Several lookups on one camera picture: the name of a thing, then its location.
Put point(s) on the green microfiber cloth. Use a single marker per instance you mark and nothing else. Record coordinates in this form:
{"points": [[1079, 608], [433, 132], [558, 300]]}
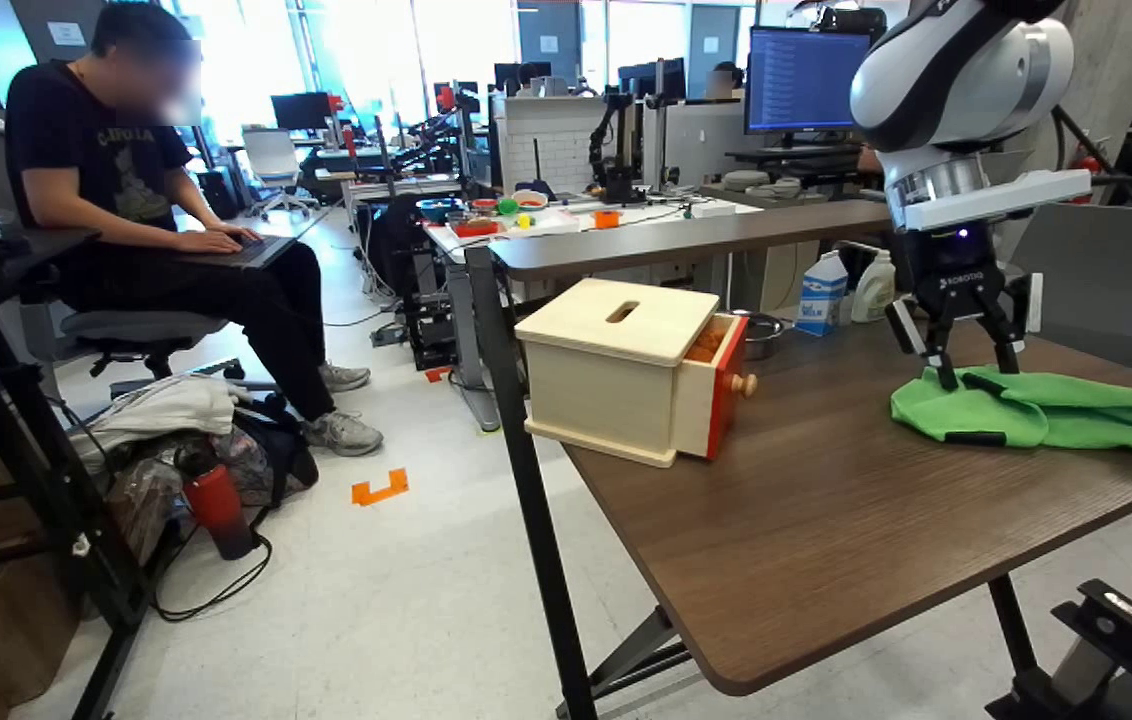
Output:
{"points": [[1018, 408]]}

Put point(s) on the wooden box with red drawer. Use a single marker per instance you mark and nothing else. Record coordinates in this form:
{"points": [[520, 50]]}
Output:
{"points": [[635, 369]]}

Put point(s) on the small blue white carton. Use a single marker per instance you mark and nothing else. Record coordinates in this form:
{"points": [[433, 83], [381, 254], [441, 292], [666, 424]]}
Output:
{"points": [[820, 292]]}

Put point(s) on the person in black shirt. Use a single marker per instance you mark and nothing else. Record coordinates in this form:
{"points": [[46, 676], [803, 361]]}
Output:
{"points": [[159, 247]]}

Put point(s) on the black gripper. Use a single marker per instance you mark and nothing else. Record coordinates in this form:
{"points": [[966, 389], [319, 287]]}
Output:
{"points": [[957, 272]]}

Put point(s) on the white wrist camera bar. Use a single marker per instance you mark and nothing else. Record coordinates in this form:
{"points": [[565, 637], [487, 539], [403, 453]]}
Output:
{"points": [[1034, 189]]}

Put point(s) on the pile of bags on floor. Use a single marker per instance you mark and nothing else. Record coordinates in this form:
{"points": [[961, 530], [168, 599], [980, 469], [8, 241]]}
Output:
{"points": [[254, 433]]}

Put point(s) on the blue computer monitor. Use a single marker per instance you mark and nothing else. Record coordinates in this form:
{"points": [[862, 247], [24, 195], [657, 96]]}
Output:
{"points": [[803, 83]]}

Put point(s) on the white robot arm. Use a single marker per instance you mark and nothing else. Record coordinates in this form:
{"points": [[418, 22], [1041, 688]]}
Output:
{"points": [[934, 96]]}

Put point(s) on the red thermos bottle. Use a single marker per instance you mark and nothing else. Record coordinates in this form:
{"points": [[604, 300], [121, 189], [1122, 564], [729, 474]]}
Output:
{"points": [[219, 501]]}

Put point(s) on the orange floor tape marker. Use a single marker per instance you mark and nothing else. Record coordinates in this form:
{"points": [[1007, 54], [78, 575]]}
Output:
{"points": [[368, 494]]}

